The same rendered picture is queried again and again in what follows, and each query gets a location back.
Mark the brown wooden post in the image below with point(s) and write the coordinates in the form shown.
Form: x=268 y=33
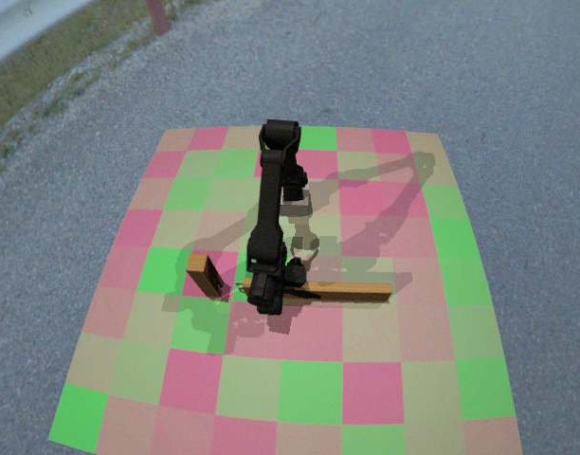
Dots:
x=204 y=274

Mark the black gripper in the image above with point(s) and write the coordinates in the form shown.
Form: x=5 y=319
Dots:
x=276 y=307

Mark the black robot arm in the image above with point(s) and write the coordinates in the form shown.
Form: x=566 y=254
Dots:
x=265 y=245

